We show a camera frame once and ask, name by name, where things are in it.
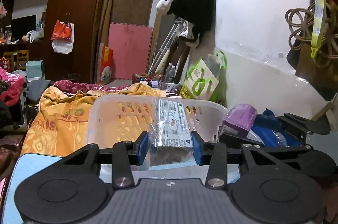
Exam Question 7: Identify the purple tissue box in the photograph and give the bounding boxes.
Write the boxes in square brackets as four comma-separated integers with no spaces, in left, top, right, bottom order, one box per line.
[219,104,257,138]

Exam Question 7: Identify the clear bag with printed card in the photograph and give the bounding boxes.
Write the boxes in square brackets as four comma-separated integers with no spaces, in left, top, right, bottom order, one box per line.
[146,99,194,170]

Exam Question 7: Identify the blue shopping bag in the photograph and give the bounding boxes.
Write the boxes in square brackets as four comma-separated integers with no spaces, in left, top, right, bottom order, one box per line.
[257,108,278,120]

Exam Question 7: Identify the white plastic lattice basket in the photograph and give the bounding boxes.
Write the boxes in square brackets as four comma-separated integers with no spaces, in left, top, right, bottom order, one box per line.
[85,95,228,148]

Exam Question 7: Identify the green white shopping bag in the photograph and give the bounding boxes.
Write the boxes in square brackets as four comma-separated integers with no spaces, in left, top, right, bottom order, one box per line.
[180,50,228,106]

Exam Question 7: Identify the orange yellow blanket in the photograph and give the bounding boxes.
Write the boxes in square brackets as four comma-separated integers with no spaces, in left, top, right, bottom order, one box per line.
[21,84,166,156]

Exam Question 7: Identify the brown hanging bag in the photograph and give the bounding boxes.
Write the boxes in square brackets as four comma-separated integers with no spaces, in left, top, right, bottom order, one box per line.
[286,44,337,101]

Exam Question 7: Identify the magenta floral quilt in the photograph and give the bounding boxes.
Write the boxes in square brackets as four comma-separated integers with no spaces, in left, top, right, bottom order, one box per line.
[53,80,130,94]

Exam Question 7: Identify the red orange printed bag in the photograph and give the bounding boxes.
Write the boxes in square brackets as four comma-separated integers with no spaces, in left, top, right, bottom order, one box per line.
[96,43,113,85]

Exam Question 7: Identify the pink foam mat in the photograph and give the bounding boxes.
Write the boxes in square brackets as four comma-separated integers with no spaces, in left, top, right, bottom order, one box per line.
[108,23,152,79]

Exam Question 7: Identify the teal box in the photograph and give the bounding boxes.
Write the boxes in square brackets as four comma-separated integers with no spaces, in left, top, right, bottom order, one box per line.
[26,60,44,78]

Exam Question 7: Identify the metal crutches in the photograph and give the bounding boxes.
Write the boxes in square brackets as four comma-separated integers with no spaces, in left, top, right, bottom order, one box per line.
[148,18,186,75]

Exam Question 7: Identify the red and white plastic bag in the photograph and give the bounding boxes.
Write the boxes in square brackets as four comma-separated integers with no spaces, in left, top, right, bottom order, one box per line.
[51,20,75,54]

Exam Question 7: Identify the coiled beige rope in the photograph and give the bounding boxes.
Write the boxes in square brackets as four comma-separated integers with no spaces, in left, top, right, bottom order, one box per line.
[285,1,338,66]

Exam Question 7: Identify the yellow green strap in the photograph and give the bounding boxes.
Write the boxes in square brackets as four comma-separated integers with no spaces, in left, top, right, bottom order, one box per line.
[310,0,328,59]

